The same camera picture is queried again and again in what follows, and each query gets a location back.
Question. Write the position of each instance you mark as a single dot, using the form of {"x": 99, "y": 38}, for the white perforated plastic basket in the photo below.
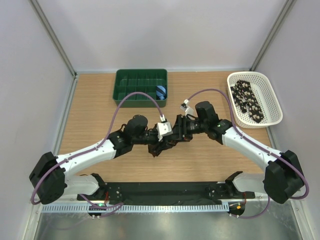
{"x": 266, "y": 98}

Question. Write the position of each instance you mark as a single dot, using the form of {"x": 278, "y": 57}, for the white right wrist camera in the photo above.
{"x": 186, "y": 108}

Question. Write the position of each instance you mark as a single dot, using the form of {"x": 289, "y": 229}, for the green divided organizer tray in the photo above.
{"x": 128, "y": 81}

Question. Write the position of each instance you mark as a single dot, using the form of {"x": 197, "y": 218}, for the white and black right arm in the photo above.
{"x": 282, "y": 175}

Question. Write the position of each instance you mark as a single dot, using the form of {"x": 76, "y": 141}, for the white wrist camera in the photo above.
{"x": 186, "y": 108}
{"x": 164, "y": 128}

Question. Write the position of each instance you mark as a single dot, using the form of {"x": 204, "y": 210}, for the black tie with white pattern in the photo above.
{"x": 246, "y": 100}

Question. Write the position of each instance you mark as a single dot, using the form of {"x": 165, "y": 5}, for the white slotted cable duct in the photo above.
{"x": 87, "y": 208}

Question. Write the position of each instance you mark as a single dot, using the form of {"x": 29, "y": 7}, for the black tie with gold keys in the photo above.
{"x": 155, "y": 148}

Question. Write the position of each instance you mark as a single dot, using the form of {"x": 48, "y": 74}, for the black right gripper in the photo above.
{"x": 180, "y": 133}

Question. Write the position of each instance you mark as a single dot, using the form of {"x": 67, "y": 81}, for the rolled blue striped tie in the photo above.
{"x": 161, "y": 92}

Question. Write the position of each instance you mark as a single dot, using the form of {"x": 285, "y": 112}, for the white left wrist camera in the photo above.
{"x": 164, "y": 128}

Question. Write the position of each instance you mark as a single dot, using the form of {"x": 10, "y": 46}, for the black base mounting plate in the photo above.
{"x": 169, "y": 193}

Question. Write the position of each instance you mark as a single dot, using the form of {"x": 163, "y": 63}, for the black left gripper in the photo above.
{"x": 156, "y": 139}

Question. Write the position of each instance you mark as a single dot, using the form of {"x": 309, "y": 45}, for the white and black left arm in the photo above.
{"x": 55, "y": 176}

